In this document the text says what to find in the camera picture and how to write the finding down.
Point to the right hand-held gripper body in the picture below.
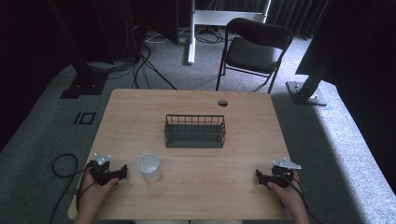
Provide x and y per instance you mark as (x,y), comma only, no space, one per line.
(281,175)

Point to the dark curtain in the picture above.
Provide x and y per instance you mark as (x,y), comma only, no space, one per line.
(295,15)

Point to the white plastic cup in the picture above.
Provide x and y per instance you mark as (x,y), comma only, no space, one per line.
(149,168)

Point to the person's left hand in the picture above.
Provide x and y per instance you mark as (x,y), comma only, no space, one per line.
(93,193)

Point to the black folding chair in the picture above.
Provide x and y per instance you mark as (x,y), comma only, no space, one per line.
(253,53)

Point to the person's right hand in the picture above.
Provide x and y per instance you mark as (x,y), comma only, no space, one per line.
(288,196)

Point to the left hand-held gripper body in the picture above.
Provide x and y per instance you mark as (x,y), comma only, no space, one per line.
(100,174)

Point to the white desk frame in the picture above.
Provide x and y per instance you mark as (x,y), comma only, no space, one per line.
(199,18)

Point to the black metal stand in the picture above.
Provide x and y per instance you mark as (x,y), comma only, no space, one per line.
(306,90)
(84,81)

